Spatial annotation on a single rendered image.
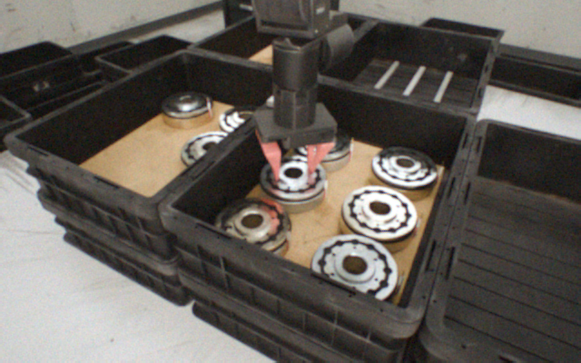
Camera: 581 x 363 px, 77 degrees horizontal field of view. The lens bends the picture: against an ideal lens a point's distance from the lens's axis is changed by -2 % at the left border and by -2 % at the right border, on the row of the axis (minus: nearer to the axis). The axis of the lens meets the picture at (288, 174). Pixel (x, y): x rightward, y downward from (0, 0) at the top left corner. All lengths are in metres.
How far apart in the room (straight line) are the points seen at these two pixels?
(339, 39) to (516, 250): 0.37
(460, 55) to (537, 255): 0.57
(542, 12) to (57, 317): 3.66
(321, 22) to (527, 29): 3.41
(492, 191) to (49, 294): 0.73
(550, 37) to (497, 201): 3.19
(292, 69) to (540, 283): 0.40
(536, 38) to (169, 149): 3.42
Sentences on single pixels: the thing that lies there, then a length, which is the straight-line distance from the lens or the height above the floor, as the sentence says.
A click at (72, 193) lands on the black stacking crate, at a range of 0.61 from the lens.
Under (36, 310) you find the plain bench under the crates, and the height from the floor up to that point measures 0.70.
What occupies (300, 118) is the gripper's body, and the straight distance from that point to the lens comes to 0.48.
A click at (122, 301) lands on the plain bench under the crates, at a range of 0.67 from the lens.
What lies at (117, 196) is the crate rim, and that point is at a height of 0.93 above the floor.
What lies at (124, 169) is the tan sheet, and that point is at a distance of 0.69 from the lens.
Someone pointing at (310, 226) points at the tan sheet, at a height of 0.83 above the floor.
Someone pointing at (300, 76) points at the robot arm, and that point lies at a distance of 0.45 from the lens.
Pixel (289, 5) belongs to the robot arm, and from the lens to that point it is 0.42.
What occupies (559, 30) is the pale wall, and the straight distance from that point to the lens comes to 3.78.
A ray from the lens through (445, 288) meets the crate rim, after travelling 0.38.
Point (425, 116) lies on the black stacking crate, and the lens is 0.65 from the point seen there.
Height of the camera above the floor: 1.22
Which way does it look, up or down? 39 degrees down
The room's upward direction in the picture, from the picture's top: straight up
